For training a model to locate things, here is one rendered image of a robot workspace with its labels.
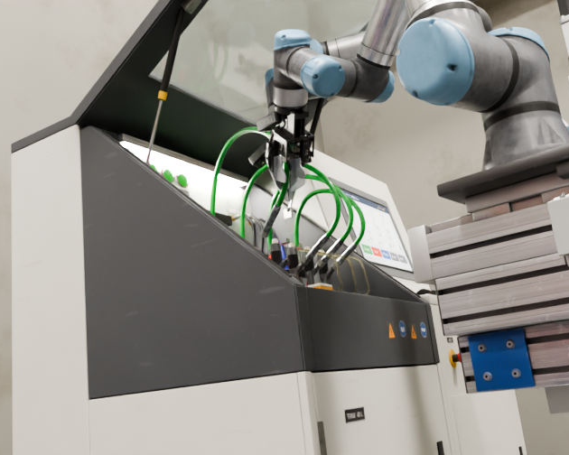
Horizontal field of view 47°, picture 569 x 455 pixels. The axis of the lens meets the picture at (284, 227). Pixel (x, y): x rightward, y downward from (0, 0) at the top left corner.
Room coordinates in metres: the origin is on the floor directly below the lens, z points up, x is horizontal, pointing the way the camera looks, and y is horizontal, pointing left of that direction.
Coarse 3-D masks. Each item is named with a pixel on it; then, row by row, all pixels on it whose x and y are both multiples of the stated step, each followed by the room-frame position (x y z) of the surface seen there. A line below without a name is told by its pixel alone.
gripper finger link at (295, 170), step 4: (288, 160) 1.42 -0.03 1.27; (292, 160) 1.42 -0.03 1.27; (296, 160) 1.41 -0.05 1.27; (300, 160) 1.40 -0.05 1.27; (292, 164) 1.42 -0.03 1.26; (296, 164) 1.42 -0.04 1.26; (300, 164) 1.41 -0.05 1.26; (292, 168) 1.43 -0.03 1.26; (296, 168) 1.43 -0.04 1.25; (300, 168) 1.41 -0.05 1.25; (292, 172) 1.44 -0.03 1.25; (296, 172) 1.43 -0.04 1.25; (300, 172) 1.42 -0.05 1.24; (304, 172) 1.41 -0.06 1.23; (292, 176) 1.45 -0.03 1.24; (296, 176) 1.44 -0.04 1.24; (300, 176) 1.43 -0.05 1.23; (304, 176) 1.41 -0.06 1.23; (292, 180) 1.45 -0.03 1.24; (288, 184) 1.46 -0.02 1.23; (292, 184) 1.46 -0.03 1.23
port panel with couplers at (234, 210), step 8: (232, 200) 1.96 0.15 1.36; (232, 208) 1.96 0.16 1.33; (240, 208) 1.99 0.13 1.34; (248, 208) 2.03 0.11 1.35; (232, 216) 1.94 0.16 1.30; (248, 216) 2.03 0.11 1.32; (232, 224) 1.95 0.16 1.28; (248, 224) 2.02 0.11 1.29; (248, 232) 2.02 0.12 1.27; (248, 240) 2.02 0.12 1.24
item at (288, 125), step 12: (276, 108) 1.29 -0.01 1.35; (300, 108) 1.30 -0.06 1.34; (288, 120) 1.30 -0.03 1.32; (300, 120) 1.29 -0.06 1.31; (276, 132) 1.34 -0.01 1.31; (288, 132) 1.32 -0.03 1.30; (300, 132) 1.31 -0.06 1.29; (276, 144) 1.37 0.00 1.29; (288, 144) 1.33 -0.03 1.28; (300, 144) 1.34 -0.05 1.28; (312, 144) 1.35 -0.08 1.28; (288, 156) 1.34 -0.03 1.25; (300, 156) 1.36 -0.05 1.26; (312, 156) 1.37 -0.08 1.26
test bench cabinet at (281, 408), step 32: (224, 384) 1.30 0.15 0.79; (256, 384) 1.26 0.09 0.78; (288, 384) 1.22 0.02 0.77; (96, 416) 1.49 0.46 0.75; (128, 416) 1.44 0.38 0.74; (160, 416) 1.39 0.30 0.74; (192, 416) 1.34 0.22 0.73; (224, 416) 1.30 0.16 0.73; (256, 416) 1.26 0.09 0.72; (288, 416) 1.23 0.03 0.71; (448, 416) 1.79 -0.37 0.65; (96, 448) 1.50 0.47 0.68; (128, 448) 1.44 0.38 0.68; (160, 448) 1.39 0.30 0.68; (192, 448) 1.35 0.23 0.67; (224, 448) 1.31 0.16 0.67; (256, 448) 1.27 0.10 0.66; (288, 448) 1.23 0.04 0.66; (320, 448) 1.22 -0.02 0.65
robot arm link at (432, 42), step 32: (416, 0) 0.88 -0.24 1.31; (448, 0) 0.84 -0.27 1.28; (416, 32) 0.85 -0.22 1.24; (448, 32) 0.82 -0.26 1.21; (480, 32) 0.85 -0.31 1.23; (416, 64) 0.87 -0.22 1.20; (448, 64) 0.83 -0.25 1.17; (480, 64) 0.85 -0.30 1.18; (512, 64) 0.88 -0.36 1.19; (416, 96) 0.90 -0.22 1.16; (448, 96) 0.87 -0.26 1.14; (480, 96) 0.89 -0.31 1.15
